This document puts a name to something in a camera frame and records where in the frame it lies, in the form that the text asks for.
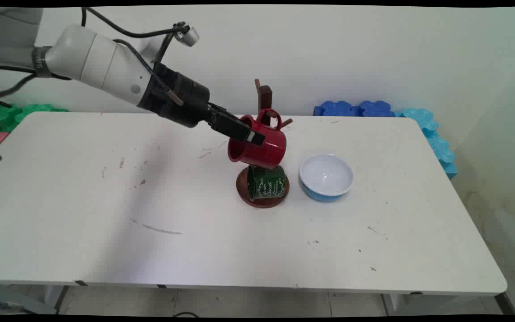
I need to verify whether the black camera cable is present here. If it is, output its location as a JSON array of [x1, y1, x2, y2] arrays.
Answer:
[[81, 7, 182, 38]]

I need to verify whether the blue and white bowl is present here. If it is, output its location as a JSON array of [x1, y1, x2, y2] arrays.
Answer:
[[299, 154, 355, 203]]

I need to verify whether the red ceramic mug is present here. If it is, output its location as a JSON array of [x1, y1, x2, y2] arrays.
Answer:
[[227, 108, 287, 169]]

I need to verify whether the green foam tile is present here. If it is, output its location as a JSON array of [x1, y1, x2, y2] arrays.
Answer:
[[0, 103, 68, 134]]

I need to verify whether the black cable behind arm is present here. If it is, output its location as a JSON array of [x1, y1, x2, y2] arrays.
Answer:
[[0, 64, 71, 102]]

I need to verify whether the dark blue foam tile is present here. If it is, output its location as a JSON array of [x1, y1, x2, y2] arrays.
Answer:
[[313, 101, 360, 118], [358, 101, 397, 118]]

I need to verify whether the brown wooden mug tree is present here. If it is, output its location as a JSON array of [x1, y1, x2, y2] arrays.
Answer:
[[236, 79, 294, 209]]

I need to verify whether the dark green printed mug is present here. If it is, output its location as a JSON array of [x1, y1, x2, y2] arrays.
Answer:
[[247, 165, 287, 201]]

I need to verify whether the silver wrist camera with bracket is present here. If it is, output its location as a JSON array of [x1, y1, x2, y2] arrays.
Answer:
[[152, 21, 200, 68]]

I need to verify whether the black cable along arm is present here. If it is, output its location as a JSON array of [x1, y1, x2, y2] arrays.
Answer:
[[114, 39, 173, 97]]

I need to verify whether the grey strap on arm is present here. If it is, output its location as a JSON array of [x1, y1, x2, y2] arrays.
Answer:
[[31, 46, 53, 78]]

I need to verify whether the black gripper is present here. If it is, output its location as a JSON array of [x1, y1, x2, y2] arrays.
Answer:
[[139, 63, 266, 146]]

